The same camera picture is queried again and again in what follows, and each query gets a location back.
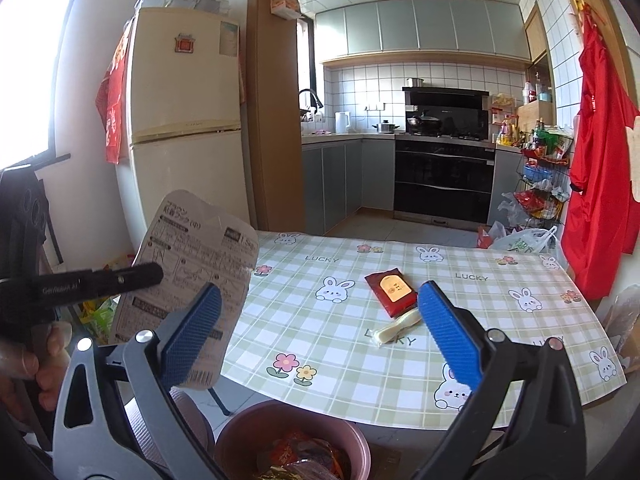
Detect green yellow snack bags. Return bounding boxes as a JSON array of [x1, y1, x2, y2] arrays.
[[79, 255, 122, 347]]

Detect person's left hand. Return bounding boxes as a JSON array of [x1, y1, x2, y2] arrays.
[[0, 321, 75, 423]]

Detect black wire storage rack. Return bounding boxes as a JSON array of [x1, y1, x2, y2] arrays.
[[515, 127, 574, 234]]

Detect black wok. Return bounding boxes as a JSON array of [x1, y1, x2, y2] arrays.
[[405, 112, 444, 134]]

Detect white fridge sticker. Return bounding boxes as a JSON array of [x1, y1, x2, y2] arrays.
[[219, 22, 240, 56]]

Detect grey cabinets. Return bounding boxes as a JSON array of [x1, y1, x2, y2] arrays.
[[301, 137, 396, 236], [315, 0, 531, 61]]

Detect black range hood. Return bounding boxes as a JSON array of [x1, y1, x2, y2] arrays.
[[402, 86, 490, 136]]

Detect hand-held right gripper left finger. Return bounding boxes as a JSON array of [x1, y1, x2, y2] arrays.
[[52, 282, 228, 480]]

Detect beige refrigerator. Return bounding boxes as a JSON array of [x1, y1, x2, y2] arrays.
[[116, 7, 251, 262]]

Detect white wrapped plastic spoon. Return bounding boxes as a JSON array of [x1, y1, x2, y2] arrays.
[[372, 308, 426, 347]]

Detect pink plastic bin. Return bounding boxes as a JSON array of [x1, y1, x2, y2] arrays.
[[215, 399, 372, 480]]

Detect printed white card lid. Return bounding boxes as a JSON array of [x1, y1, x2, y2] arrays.
[[109, 189, 260, 392]]

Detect red hanging cloth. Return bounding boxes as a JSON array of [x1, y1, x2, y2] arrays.
[[95, 30, 129, 165]]

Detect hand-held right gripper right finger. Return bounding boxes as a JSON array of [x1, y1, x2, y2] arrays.
[[415, 281, 587, 480]]

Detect clear plastic bag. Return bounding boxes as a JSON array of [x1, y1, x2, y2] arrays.
[[497, 192, 526, 231]]

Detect cooking oil bottles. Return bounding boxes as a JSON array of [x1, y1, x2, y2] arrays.
[[492, 112, 519, 146]]

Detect wooden shelf cabinet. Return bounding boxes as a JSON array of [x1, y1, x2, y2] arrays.
[[515, 2, 556, 126]]

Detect red snack wrapper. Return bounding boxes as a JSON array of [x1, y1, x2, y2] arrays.
[[259, 430, 352, 480]]

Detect white plastic shopping bag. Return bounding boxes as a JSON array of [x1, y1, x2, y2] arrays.
[[492, 225, 559, 256]]

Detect grey lower cabinets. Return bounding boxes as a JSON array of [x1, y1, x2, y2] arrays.
[[301, 137, 396, 236]]

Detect window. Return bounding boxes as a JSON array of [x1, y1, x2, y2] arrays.
[[0, 0, 82, 171]]

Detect red apron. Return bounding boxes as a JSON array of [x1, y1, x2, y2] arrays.
[[559, 10, 640, 302]]

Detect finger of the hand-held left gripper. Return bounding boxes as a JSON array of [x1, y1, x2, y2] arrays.
[[92, 261, 165, 297]]

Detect kitchen faucet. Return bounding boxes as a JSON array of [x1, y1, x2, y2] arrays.
[[298, 88, 324, 124]]

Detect black oven stove unit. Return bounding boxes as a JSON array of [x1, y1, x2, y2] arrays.
[[393, 137, 496, 222]]

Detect grey upper cabinets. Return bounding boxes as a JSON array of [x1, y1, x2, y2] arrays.
[[315, 0, 531, 61]]

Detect red packet with orange label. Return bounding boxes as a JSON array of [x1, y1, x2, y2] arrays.
[[364, 269, 419, 317]]

